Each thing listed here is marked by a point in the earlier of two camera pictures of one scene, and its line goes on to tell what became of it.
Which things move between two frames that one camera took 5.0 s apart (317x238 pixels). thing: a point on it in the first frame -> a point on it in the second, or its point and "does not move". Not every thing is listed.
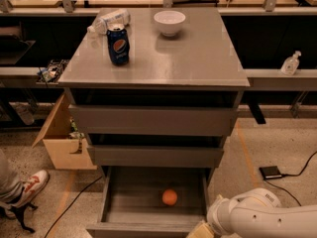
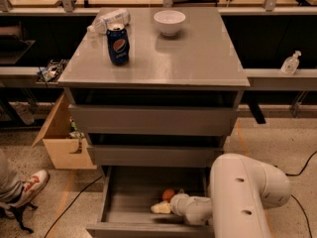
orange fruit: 169,197 does not move
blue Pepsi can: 119,46 does not move
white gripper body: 218,214 -> 178,203
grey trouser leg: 10,182 does not move
